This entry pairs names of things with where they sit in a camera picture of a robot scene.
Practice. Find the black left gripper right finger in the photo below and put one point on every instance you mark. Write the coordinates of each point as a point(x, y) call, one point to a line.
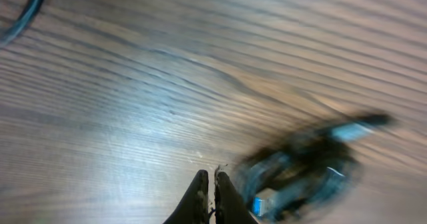
point(230, 207)

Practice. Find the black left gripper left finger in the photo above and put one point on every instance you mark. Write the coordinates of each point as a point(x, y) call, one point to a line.
point(192, 208)

